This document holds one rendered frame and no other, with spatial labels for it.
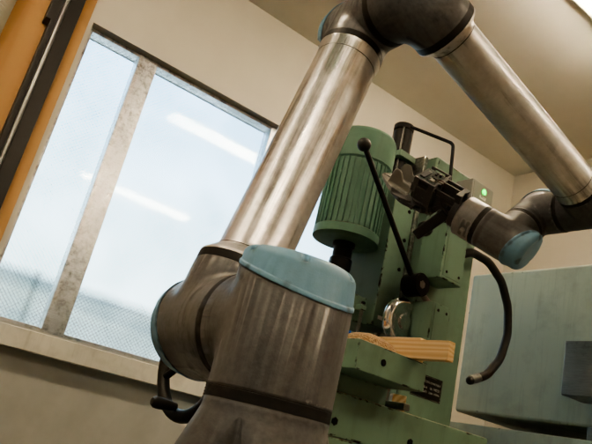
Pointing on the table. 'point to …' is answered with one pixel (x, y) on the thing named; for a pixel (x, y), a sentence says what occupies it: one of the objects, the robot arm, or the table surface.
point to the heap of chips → (372, 339)
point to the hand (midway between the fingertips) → (387, 179)
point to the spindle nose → (342, 254)
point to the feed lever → (417, 282)
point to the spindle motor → (355, 192)
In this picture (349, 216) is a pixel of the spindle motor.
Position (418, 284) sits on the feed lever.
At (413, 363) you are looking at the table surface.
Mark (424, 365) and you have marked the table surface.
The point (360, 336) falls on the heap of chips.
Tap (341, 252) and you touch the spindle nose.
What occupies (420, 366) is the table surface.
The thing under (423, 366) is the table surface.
